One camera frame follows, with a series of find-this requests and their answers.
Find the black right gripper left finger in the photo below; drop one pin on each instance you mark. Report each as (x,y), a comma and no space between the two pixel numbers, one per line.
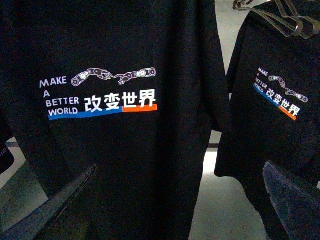
(64,216)

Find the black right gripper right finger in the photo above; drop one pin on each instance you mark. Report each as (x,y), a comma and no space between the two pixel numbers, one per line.
(296,202)

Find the black printed t-shirt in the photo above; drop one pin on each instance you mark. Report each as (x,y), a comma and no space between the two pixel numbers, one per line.
(135,87)
(274,83)

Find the hanging black printed t-shirt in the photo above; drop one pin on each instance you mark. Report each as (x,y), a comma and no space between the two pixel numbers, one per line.
(274,83)

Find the lower grey rack rail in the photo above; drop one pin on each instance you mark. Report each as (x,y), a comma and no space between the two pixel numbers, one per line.
(16,145)

